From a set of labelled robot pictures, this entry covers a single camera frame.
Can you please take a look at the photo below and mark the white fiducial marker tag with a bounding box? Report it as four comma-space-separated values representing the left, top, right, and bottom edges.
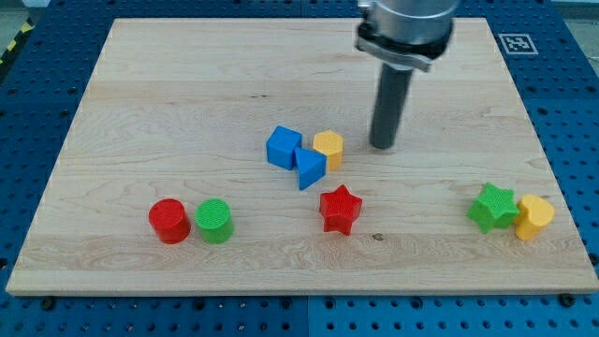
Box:
498, 33, 538, 55

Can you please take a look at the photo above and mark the red star block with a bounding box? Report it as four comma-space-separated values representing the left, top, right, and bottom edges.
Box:
319, 184, 362, 236

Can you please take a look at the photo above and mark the green star block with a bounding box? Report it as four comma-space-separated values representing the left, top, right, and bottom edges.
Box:
466, 183, 519, 234

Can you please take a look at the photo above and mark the yellow heart block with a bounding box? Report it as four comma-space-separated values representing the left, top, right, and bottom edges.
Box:
514, 195, 555, 242

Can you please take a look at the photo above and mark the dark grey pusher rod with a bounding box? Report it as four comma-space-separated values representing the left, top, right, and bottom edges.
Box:
369, 64, 413, 150

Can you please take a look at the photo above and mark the green cylinder block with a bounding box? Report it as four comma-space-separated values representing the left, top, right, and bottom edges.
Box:
195, 198, 234, 244

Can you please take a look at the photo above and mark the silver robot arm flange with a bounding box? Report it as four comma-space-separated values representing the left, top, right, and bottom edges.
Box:
355, 0, 460, 72

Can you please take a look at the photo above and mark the blue cube block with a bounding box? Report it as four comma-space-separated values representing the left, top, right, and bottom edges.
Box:
266, 125, 302, 170

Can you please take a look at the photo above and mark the blue triangular prism block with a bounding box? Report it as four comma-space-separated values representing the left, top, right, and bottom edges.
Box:
295, 148, 327, 190

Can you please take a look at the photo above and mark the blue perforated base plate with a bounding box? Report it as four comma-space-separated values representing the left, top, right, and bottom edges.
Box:
1, 0, 598, 336

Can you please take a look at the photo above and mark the light wooden board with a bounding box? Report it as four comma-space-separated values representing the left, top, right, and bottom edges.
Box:
7, 19, 598, 296

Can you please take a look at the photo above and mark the red cylinder block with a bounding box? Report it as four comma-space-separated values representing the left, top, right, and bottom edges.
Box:
148, 198, 191, 244

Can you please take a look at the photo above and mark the yellow hexagon block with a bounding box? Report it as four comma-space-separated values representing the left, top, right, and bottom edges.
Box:
313, 130, 344, 171

